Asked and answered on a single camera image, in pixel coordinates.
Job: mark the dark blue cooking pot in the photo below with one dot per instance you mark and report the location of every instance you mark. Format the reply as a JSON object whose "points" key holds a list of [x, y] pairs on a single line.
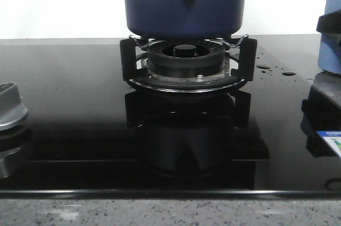
{"points": [[184, 19]]}

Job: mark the blue energy label sticker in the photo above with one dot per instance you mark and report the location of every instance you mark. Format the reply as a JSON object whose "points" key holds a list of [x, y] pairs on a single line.
{"points": [[332, 139]]}

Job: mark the silver stove control knob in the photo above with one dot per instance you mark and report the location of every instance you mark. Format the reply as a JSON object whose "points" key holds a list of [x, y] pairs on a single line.
{"points": [[13, 111]]}

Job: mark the black glass gas cooktop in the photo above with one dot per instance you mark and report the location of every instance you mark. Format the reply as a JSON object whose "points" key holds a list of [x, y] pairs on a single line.
{"points": [[89, 135]]}

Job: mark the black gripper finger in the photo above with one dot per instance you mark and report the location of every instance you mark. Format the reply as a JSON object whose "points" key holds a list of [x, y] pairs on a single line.
{"points": [[329, 23]]}

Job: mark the black pot support grate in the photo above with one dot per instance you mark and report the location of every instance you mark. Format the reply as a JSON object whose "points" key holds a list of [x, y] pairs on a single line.
{"points": [[240, 56]]}

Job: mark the black gas burner head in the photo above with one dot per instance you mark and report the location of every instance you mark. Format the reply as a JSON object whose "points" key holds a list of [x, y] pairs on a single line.
{"points": [[176, 61]]}

